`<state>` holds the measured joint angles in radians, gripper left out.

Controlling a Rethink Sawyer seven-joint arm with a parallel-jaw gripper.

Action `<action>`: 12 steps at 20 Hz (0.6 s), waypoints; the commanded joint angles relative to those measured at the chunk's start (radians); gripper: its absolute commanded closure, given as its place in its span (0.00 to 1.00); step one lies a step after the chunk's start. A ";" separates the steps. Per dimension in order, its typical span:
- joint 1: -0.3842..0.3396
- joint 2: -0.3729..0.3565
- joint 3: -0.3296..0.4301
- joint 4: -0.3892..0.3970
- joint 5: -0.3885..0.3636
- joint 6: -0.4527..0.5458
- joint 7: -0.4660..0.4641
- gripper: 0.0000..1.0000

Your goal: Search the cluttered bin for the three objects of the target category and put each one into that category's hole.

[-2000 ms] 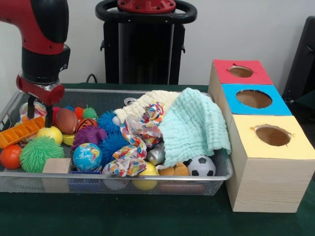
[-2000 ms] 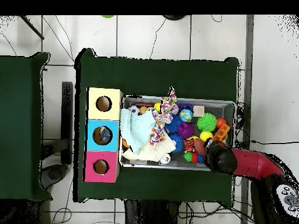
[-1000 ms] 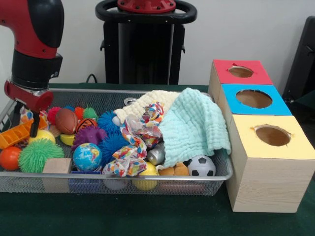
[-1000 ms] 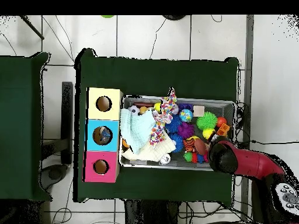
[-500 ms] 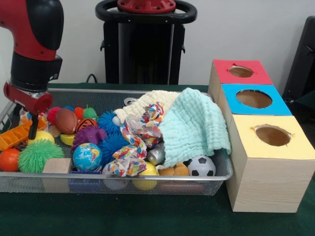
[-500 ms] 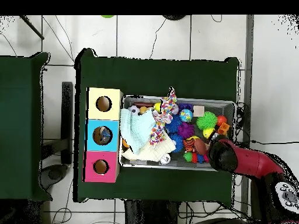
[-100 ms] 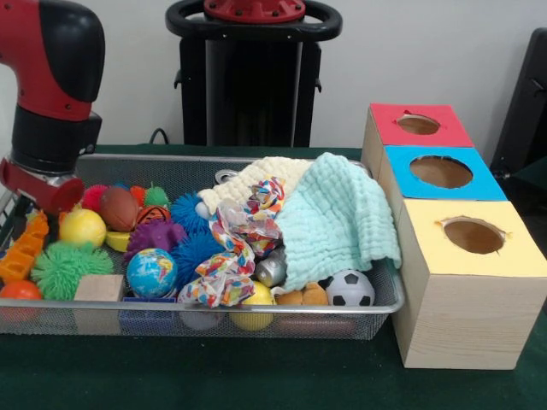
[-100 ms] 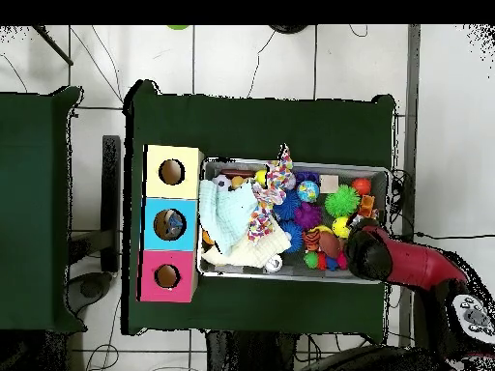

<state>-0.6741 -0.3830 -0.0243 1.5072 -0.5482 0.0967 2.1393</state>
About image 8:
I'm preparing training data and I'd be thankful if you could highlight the black and white soccer ball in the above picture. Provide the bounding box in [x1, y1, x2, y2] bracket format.
[211, 173, 232, 191]

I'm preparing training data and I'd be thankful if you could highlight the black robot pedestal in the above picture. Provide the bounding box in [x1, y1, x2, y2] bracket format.
[204, 329, 300, 371]

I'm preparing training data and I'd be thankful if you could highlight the orange ball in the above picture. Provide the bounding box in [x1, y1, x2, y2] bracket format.
[350, 177, 372, 197]

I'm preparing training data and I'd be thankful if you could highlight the dark green table cloth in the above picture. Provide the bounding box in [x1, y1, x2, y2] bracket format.
[0, 85, 87, 334]
[121, 78, 397, 336]

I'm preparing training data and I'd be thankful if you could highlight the orange plastic tray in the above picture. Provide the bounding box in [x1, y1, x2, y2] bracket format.
[357, 193, 378, 219]

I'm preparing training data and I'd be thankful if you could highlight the wooden box with three holes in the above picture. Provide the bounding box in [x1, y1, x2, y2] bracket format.
[135, 144, 205, 303]

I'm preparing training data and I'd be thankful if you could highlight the cream white cloth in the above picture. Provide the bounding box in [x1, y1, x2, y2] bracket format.
[200, 221, 292, 270]

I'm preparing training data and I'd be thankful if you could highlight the green spiky ball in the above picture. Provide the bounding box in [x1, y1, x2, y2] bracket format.
[324, 184, 362, 218]

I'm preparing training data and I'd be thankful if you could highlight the black round object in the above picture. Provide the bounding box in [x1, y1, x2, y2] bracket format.
[268, 24, 310, 35]

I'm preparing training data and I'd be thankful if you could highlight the globe print ball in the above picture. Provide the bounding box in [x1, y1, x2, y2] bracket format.
[297, 180, 321, 203]

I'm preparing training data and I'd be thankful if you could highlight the black slanted rod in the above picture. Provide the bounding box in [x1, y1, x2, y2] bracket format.
[31, 24, 74, 67]

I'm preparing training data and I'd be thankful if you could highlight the black upright panel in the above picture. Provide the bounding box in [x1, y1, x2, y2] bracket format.
[100, 134, 122, 273]

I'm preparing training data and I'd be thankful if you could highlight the brown toy football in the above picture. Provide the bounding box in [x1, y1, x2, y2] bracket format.
[318, 231, 342, 259]

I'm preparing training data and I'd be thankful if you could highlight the thin black cable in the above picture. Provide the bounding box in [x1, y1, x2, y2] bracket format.
[413, 230, 495, 241]

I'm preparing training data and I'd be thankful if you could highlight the grey round stand foot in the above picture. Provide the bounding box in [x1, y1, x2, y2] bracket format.
[65, 270, 117, 315]

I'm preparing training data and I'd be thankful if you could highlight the mint green cloth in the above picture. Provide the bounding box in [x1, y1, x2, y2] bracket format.
[197, 179, 259, 254]

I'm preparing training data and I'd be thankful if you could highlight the shallow mesh bin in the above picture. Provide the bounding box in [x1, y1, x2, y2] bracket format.
[196, 157, 392, 285]

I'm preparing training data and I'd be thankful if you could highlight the yellow ball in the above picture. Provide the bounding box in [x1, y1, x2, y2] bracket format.
[331, 215, 352, 240]

